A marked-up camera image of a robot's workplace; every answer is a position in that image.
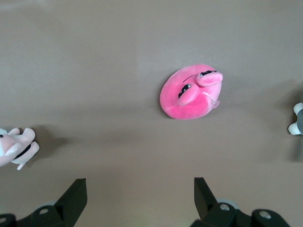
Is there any pink frog plush toy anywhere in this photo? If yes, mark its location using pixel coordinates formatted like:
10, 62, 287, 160
159, 63, 224, 120

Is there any grey husky plush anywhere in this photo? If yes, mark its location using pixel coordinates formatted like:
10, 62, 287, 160
287, 102, 303, 136

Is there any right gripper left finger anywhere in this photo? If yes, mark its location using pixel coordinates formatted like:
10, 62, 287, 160
0, 178, 88, 227

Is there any pale pink dog plush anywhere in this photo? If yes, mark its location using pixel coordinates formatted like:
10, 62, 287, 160
0, 127, 40, 171

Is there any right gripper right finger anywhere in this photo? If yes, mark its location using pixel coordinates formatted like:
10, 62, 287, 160
190, 176, 291, 227

